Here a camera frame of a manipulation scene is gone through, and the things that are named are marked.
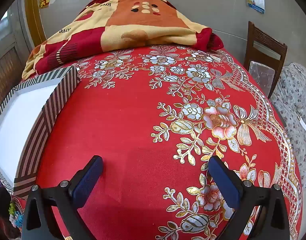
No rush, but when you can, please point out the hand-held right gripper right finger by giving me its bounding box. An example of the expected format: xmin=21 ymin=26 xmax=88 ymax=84
xmin=207 ymin=155 xmax=292 ymax=240

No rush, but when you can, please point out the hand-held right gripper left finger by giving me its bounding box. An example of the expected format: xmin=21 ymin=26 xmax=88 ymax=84
xmin=19 ymin=155 xmax=104 ymax=240

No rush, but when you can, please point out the striped cardboard box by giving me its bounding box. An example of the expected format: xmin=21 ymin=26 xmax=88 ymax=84
xmin=0 ymin=66 xmax=81 ymax=199

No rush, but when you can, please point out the red floral tablecloth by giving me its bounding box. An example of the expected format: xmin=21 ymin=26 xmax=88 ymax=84
xmin=10 ymin=44 xmax=304 ymax=240

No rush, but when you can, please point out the green white bead ornament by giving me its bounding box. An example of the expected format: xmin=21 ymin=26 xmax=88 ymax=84
xmin=8 ymin=200 xmax=24 ymax=228

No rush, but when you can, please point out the plastic-wrapped chair cushion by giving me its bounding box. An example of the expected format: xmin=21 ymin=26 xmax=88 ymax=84
xmin=249 ymin=60 xmax=276 ymax=97

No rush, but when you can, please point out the white floral cloth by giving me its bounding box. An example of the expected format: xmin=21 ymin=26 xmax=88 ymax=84
xmin=271 ymin=62 xmax=306 ymax=193

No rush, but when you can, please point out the brown slatted wooden cabinet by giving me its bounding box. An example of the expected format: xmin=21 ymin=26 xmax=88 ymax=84
xmin=0 ymin=46 xmax=24 ymax=110

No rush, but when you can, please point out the brown wooden chair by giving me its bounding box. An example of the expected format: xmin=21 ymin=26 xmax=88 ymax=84
xmin=244 ymin=21 xmax=288 ymax=98

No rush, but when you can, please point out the red orange printed blanket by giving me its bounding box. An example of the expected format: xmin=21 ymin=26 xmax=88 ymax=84
xmin=21 ymin=0 xmax=225 ymax=82

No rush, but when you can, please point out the yellow wooden door frame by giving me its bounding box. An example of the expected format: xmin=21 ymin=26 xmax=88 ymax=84
xmin=24 ymin=0 xmax=46 ymax=45

